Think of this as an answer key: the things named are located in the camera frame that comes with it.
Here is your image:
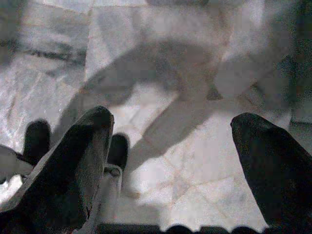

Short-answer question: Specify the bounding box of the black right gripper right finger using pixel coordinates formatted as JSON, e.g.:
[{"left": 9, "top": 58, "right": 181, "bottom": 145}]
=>
[{"left": 230, "top": 112, "right": 312, "bottom": 234}]

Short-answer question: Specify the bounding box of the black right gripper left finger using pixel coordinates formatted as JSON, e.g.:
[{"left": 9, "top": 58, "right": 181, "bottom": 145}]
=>
[{"left": 0, "top": 106, "right": 115, "bottom": 234}]

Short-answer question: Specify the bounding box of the robot right leg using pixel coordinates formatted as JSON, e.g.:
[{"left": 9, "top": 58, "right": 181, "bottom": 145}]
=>
[{"left": 103, "top": 133, "right": 130, "bottom": 195}]

